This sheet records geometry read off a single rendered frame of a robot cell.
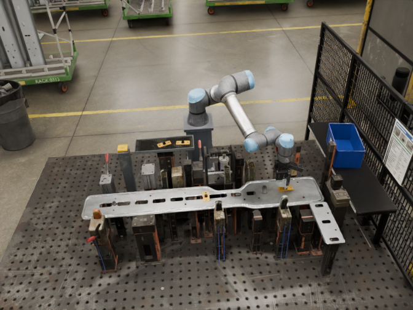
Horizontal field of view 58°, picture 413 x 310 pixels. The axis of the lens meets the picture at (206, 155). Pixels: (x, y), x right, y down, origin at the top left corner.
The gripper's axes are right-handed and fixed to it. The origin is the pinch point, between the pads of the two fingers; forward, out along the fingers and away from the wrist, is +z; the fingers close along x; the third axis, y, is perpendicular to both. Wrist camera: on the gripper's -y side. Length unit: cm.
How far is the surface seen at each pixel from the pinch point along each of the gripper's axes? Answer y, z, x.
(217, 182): 38.6, 5.9, -15.6
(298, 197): -5.7, 3.0, 7.2
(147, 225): 79, -1, 21
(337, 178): -28.8, -4.3, 2.2
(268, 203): 11.8, 2.8, 9.6
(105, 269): 108, 29, 23
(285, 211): 5.6, -1.5, 21.2
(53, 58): 254, 69, -404
